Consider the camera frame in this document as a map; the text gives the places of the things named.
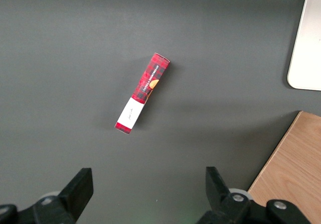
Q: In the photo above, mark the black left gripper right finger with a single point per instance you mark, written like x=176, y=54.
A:
x=220, y=204

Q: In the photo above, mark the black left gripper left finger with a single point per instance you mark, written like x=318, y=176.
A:
x=70, y=199

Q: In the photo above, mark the beige plastic tray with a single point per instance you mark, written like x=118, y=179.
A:
x=308, y=45

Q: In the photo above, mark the wooden two-drawer cabinet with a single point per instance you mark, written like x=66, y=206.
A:
x=296, y=163

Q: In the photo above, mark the red tartan shortbread box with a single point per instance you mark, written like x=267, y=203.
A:
x=150, y=78

